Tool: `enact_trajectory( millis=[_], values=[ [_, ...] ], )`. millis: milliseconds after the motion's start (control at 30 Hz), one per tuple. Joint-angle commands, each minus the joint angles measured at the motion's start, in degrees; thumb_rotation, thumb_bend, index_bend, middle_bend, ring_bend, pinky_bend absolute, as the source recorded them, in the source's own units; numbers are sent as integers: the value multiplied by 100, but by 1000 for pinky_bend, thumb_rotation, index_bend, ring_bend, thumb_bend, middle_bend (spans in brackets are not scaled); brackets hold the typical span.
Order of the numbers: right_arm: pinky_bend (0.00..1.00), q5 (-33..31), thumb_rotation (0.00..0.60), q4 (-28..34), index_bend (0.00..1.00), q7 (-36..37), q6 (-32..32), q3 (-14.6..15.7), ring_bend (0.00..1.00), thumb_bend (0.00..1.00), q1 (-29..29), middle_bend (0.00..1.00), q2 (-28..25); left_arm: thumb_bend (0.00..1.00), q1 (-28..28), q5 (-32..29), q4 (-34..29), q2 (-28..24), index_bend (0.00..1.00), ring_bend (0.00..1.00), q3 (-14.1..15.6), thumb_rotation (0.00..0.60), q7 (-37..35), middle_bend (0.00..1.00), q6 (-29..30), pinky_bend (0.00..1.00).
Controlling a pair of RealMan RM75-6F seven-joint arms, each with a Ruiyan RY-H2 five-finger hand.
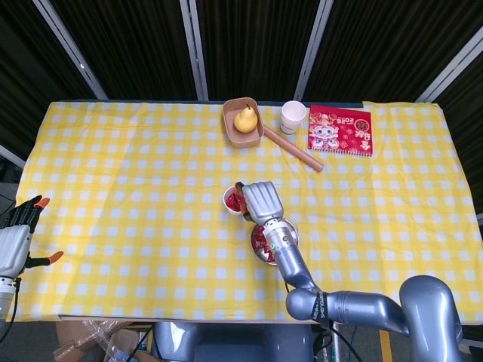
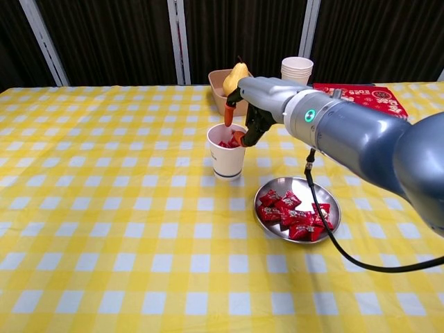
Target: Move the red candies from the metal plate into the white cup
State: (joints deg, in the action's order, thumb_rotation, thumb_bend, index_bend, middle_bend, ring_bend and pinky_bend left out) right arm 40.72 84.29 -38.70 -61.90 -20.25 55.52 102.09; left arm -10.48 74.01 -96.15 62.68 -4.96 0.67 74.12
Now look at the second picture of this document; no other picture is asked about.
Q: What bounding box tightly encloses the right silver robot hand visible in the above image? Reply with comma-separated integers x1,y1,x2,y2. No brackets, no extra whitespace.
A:
223,76,312,148

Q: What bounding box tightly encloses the round silver metal plate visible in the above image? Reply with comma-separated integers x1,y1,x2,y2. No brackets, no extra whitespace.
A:
254,176,342,244

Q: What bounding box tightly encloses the single white paper cup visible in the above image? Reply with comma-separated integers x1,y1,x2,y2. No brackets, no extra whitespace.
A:
207,123,249,180

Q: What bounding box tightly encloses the yellow pear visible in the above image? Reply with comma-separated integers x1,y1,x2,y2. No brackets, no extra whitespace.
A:
222,55,251,98

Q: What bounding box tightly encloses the stack of white paper cups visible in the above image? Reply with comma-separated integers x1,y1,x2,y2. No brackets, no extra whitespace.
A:
280,56,315,86

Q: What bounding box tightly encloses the tan square bowl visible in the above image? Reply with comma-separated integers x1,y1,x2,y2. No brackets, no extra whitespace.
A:
207,69,250,117

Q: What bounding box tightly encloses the black ribbed partition panel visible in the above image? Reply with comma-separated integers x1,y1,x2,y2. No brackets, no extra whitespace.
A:
34,0,178,87
185,0,309,86
0,0,58,93
309,0,444,84

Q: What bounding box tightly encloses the red spiral calendar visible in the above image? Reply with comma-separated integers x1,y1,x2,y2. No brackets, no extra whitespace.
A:
312,82,412,123

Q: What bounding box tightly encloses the yellow white checked tablecloth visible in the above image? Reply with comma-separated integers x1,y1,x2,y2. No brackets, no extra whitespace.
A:
0,81,444,333

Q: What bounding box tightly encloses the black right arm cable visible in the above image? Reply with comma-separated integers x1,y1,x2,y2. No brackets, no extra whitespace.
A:
303,148,444,272

